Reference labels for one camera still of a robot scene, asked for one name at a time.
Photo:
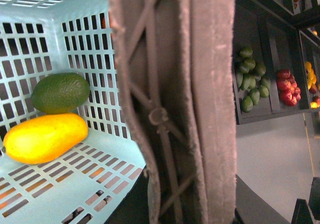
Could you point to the light blue plastic basket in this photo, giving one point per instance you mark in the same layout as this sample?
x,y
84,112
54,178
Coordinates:
x,y
88,182

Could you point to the brown basket handle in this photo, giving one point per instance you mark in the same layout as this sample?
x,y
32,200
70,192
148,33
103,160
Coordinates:
x,y
174,61

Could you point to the green avocado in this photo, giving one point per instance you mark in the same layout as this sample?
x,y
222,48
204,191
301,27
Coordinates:
x,y
60,93

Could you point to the black fruit display shelf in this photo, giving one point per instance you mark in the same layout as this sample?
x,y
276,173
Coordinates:
x,y
263,25

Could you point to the yellow mango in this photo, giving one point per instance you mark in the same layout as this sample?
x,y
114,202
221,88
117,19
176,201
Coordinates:
x,y
44,139

